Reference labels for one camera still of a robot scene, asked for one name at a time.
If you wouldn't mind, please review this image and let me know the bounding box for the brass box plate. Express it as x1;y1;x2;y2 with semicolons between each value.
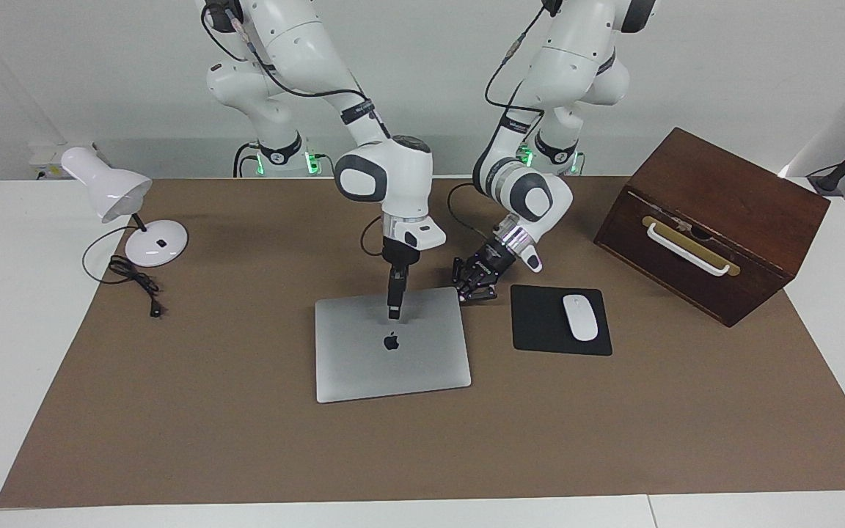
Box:
643;215;741;277

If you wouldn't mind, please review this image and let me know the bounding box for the dark right arm cable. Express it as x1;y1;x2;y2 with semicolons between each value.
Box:
201;0;394;257

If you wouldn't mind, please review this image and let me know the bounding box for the black mouse pad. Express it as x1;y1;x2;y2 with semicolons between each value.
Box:
511;285;613;357

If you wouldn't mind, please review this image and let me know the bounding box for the black base cable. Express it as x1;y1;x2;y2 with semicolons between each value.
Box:
233;142;259;178

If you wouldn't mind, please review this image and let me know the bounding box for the dark brown wooden box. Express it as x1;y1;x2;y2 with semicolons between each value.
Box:
593;127;831;328

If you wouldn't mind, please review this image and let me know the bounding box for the brown table mat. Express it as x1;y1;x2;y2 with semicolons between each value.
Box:
0;176;845;508

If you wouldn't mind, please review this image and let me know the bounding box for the white desk lamp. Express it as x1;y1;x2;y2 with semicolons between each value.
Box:
61;145;189;268

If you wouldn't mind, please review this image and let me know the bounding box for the white computer mouse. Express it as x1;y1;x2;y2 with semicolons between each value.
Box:
563;294;599;342

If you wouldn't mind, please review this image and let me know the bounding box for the black lamp power cable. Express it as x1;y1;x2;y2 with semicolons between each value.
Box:
82;224;167;320

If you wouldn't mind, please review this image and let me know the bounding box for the white box handle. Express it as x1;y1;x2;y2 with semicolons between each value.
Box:
646;222;730;277

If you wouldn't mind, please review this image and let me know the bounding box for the white power strip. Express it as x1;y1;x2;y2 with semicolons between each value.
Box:
29;143;100;180

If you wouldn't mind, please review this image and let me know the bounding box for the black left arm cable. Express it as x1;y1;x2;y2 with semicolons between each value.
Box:
446;0;563;243

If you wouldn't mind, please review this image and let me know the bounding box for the silver grey laptop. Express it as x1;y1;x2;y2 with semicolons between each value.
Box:
314;286;472;404

